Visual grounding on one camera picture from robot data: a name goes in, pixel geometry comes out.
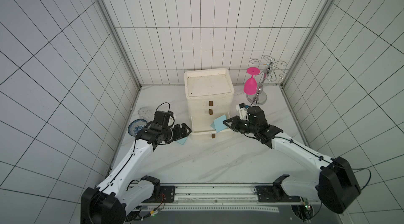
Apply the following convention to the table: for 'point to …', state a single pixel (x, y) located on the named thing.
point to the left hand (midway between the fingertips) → (183, 136)
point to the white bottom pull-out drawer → (201, 129)
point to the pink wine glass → (250, 86)
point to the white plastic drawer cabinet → (208, 91)
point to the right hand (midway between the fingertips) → (218, 123)
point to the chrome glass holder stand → (268, 73)
